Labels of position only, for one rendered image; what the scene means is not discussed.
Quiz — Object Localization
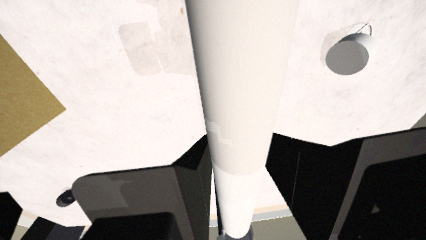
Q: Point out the white cylindrical rod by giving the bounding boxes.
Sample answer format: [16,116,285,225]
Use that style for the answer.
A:
[184,0,300,238]

